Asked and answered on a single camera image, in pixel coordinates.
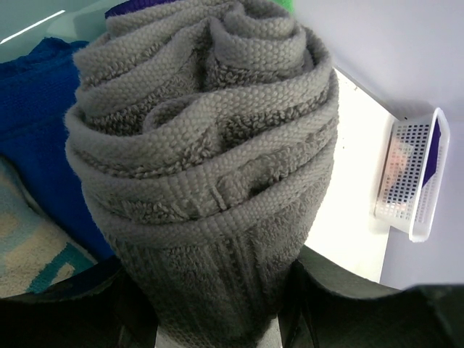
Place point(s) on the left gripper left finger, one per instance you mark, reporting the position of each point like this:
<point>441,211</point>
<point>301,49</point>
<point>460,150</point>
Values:
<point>100,307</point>

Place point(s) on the white plastic basket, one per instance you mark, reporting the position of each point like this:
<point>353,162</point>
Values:
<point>406,204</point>

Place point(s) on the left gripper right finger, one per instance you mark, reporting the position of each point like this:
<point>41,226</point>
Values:
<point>328,306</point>

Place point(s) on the grey towel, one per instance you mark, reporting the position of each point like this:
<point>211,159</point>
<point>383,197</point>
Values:
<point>203,135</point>

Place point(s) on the beige patterned rolled towel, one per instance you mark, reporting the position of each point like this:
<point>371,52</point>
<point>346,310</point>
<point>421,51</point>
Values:
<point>35,252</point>

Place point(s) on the pink towel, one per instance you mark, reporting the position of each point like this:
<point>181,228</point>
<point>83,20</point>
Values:
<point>397,159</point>

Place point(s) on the blue translucent plastic bin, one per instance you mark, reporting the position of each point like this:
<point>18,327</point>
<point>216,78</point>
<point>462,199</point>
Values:
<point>24,23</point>

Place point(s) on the green rolled towel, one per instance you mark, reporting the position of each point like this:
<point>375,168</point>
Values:
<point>284,8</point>

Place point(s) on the purple towel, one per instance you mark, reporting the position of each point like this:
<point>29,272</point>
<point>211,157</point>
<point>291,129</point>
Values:
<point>132,6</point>
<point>432,159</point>

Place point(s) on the purple rolled towel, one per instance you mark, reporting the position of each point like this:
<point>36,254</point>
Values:
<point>132,6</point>

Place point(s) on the blue rolled towel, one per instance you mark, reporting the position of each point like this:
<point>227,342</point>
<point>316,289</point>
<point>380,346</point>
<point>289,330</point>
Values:
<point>36,91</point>

